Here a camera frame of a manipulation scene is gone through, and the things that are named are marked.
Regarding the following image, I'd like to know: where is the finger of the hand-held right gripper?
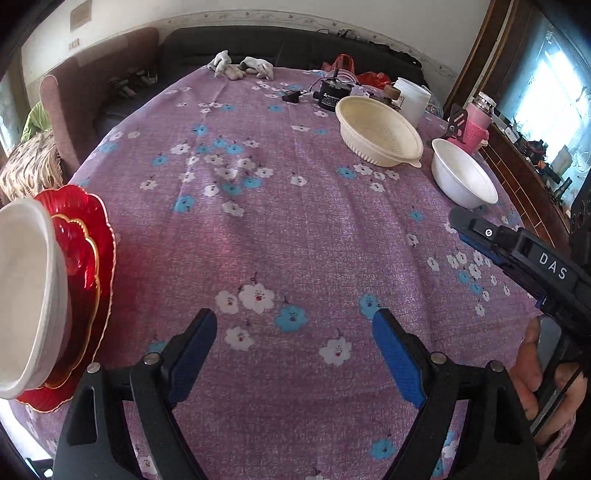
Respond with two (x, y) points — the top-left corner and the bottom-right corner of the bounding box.
(449, 208), (518, 260)
(458, 233), (512, 278)

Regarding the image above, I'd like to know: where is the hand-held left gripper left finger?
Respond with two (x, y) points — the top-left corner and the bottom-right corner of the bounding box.
(53, 308), (219, 480)

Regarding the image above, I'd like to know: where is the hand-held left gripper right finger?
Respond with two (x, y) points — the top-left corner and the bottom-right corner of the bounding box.
(372, 308), (541, 480)

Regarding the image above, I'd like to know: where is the red plate with round label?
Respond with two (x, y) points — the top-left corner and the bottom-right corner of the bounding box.
(50, 213), (101, 389)

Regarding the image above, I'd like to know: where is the large red plate with lettering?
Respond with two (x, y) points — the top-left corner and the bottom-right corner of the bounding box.
(33, 184), (116, 391)

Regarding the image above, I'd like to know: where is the person's right forearm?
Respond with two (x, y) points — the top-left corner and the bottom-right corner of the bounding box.
(538, 415), (577, 480)

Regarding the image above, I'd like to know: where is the person's right hand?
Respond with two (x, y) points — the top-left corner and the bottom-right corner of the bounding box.
(515, 316), (583, 446)

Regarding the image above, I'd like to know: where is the windowsill clutter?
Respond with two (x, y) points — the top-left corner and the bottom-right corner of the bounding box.
(503, 120), (578, 208)

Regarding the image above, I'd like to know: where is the pink thermos bottle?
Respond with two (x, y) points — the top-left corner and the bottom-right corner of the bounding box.
(457, 91), (491, 155)

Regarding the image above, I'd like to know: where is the black pink tool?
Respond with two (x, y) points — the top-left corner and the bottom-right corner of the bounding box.
(445, 104), (468, 139)

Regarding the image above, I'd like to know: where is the purple floral tablecloth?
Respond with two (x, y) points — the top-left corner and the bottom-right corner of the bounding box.
(9, 65), (573, 480)

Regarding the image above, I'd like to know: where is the white plastic cup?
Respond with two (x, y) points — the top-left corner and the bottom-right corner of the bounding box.
(392, 77), (432, 128)

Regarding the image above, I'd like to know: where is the cream ribbed plastic bowl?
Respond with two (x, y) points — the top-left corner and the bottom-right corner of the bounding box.
(335, 96), (424, 168)

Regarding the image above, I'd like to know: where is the window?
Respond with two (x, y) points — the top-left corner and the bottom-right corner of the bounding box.
(496, 18), (591, 195)

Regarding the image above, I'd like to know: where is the red plastic bag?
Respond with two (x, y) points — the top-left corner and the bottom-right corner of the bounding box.
(322, 54), (356, 77)
(358, 71), (393, 90)

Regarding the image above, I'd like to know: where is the black cylindrical pump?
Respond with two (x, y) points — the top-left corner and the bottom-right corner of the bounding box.
(315, 69), (356, 112)

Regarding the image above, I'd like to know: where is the dark cloth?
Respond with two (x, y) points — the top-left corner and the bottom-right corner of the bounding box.
(318, 28), (416, 55)

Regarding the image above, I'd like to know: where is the brown patterned blanket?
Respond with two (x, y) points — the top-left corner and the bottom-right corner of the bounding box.
(0, 130), (63, 206)

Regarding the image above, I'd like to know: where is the black white object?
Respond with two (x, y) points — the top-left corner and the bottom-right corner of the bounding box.
(108, 69), (160, 97)

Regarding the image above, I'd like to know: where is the green cloth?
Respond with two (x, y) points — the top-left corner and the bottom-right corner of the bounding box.
(21, 102), (47, 139)

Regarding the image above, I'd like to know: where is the maroon armchair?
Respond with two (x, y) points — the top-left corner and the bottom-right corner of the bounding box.
(39, 26), (160, 174)

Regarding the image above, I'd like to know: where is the black leather sofa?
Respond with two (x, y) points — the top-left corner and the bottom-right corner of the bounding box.
(95, 25), (426, 134)

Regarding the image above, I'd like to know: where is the small wall plaque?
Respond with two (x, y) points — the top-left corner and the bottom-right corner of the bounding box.
(69, 0), (92, 32)

